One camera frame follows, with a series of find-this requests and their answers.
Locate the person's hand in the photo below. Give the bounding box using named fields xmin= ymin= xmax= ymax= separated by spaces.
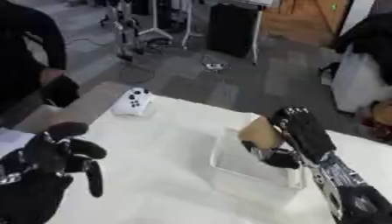
xmin=38 ymin=73 xmax=81 ymax=109

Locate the person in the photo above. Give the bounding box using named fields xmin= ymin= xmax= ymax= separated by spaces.
xmin=318 ymin=10 xmax=392 ymax=116
xmin=0 ymin=0 xmax=81 ymax=117

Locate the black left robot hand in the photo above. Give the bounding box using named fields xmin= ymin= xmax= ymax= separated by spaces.
xmin=21 ymin=122 xmax=109 ymax=199

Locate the white power strip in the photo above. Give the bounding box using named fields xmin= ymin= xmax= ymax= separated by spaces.
xmin=202 ymin=61 xmax=230 ymax=73

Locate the black cabinet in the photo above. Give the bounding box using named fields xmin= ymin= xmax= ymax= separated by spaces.
xmin=205 ymin=2 xmax=263 ymax=59

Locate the white game controller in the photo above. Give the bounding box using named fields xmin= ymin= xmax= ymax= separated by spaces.
xmin=110 ymin=87 xmax=157 ymax=118

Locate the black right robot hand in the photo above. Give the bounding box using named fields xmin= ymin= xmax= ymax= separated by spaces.
xmin=241 ymin=106 xmax=339 ymax=170

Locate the white table leg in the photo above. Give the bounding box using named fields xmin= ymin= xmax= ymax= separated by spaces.
xmin=249 ymin=5 xmax=265 ymax=66

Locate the black floor cable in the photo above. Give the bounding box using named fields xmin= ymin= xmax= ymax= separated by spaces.
xmin=117 ymin=55 xmax=158 ymax=85

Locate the white open box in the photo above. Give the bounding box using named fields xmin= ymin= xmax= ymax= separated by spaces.
xmin=208 ymin=113 xmax=310 ymax=191

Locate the tan block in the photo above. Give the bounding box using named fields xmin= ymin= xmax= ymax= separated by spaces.
xmin=237 ymin=115 xmax=284 ymax=151

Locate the metal tripod stand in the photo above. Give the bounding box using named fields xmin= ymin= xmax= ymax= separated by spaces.
xmin=98 ymin=0 xmax=177 ymax=63

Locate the brown wooden board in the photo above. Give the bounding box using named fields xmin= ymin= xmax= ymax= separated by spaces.
xmin=262 ymin=0 xmax=355 ymax=48

